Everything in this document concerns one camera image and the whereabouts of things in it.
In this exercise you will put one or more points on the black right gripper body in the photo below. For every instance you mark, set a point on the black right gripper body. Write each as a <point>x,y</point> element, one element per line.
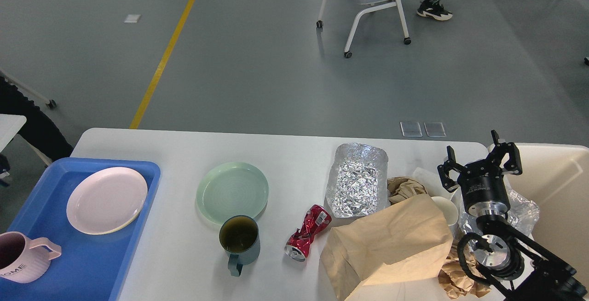
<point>483,190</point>

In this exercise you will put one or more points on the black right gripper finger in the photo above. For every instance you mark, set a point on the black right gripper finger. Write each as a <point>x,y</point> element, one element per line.
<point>504,157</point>
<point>446,167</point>

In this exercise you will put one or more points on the dark teal mug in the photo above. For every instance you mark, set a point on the dark teal mug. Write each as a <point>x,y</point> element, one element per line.
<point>240,238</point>

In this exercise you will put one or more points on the green plate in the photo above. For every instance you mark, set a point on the green plate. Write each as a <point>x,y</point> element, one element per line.
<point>231,189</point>

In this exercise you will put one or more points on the pink HOME mug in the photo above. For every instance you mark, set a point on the pink HOME mug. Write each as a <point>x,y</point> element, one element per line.
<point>24,260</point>

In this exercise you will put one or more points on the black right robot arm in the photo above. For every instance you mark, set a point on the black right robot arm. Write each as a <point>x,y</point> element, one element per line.
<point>498,254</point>

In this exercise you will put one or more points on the white paper cup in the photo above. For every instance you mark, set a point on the white paper cup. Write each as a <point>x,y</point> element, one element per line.
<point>448,208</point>

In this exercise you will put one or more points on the beige plastic bin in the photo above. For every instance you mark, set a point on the beige plastic bin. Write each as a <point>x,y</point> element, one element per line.
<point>556,177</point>

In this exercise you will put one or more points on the clear plastic wrap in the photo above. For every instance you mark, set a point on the clear plastic wrap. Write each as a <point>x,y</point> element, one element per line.
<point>522,215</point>

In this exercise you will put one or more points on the crumpled brown paper upper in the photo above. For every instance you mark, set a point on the crumpled brown paper upper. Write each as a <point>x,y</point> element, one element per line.
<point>402,188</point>

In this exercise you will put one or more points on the crumpled brown paper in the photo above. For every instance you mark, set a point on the crumpled brown paper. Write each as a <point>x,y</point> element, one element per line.
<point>402,188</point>
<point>454,280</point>

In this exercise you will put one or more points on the brown paper bag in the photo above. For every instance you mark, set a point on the brown paper bag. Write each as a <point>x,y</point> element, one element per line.
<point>407,241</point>

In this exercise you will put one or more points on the crumpled brown paper lower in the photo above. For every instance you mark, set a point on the crumpled brown paper lower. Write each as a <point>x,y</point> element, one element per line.
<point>454,280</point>

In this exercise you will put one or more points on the aluminium foil tray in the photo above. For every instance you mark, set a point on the aluminium foil tray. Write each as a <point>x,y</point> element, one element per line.
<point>357,182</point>

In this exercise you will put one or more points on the crushed red soda can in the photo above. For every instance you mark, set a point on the crushed red soda can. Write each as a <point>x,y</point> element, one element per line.
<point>316,220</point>

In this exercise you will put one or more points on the pink plate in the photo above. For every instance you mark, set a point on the pink plate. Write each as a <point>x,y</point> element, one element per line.
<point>107,201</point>

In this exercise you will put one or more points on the blue plastic tray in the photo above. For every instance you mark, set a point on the blue plastic tray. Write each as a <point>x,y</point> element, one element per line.
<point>91,267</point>

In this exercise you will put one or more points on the dark seated figure left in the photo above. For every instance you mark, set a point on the dark seated figure left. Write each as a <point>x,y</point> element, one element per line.
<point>38,130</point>

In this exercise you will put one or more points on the white table frame left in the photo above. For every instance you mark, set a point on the white table frame left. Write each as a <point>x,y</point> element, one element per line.
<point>50,103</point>

